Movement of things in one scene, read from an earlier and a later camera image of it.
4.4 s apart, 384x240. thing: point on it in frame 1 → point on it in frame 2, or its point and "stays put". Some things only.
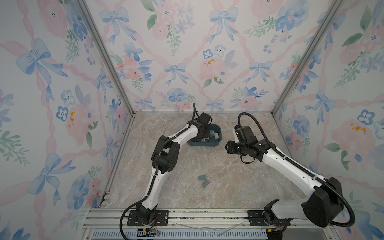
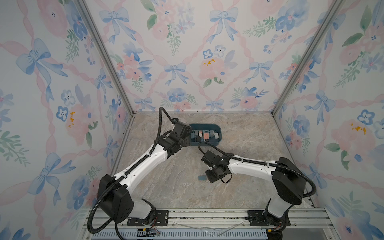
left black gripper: [208, 134] → [187, 142]
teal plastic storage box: [215, 137] stays put
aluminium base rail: [104, 224] stays put
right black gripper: [229, 147] → [210, 178]
